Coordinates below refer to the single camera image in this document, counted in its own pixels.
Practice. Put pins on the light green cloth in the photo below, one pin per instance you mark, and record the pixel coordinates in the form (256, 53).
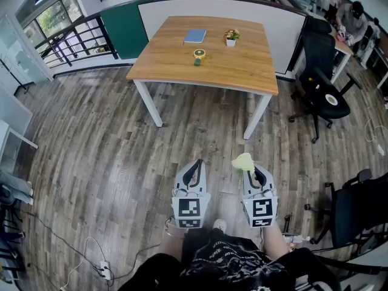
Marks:
(244, 162)

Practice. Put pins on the clear plastic water bottle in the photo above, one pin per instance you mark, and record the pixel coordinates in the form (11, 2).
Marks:
(295, 239)

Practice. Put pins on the small potted plant white pot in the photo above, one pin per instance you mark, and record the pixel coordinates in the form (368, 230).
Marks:
(232, 38)

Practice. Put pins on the person's right forearm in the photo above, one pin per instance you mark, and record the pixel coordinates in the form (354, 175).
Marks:
(274, 241)

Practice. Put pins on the green partition panel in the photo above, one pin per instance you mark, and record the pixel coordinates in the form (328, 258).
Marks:
(124, 29)

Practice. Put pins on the white power strip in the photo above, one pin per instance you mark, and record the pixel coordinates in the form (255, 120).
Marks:
(105, 269)

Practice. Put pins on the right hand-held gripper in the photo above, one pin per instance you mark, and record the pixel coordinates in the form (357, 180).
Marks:
(262, 208)

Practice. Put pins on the person's white shoe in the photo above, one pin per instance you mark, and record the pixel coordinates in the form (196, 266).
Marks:
(220, 224)

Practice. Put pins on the person's black printed t-shirt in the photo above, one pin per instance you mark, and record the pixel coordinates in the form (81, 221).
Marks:
(230, 262)

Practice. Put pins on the large window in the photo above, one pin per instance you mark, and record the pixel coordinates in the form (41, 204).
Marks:
(54, 17)

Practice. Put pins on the white partition panel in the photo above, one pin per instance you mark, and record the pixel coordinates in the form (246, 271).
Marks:
(218, 9)

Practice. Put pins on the person's left forearm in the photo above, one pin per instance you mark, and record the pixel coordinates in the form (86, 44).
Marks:
(169, 244)

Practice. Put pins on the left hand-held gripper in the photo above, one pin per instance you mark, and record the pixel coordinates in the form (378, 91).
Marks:
(189, 208)

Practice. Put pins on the black office chair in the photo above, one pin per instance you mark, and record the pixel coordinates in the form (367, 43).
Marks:
(321, 53)
(354, 205)

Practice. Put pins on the wooden table with white legs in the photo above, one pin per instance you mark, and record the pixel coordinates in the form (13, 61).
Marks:
(212, 68)

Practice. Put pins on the small yellow handheld fan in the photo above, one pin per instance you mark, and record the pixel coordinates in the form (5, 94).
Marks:
(199, 54)

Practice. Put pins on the glass partition wall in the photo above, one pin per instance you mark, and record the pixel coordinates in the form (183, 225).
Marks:
(18, 56)

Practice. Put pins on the white round plate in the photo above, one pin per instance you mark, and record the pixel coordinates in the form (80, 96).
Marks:
(331, 99)

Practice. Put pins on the blue notebook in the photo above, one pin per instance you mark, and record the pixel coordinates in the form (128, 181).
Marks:
(194, 36)

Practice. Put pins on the dark swivel chair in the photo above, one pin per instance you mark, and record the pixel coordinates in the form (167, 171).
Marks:
(9, 223)

